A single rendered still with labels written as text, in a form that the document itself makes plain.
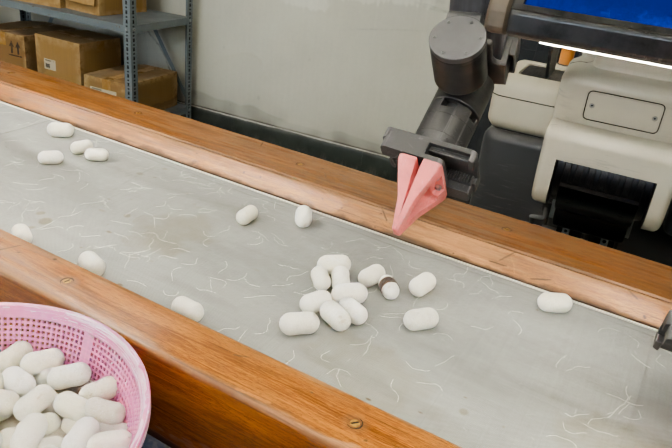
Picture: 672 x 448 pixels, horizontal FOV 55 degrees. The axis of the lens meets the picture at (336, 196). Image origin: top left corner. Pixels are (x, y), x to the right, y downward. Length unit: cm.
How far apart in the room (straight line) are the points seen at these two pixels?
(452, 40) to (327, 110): 230
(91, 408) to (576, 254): 54
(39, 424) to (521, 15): 43
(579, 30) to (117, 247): 52
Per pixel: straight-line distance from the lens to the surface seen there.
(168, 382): 56
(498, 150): 150
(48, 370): 59
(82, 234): 78
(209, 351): 55
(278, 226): 79
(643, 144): 118
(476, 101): 72
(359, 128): 290
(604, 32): 42
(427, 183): 66
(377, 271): 69
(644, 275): 80
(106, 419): 54
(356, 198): 83
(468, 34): 67
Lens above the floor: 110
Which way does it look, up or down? 24 degrees down
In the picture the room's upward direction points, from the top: 7 degrees clockwise
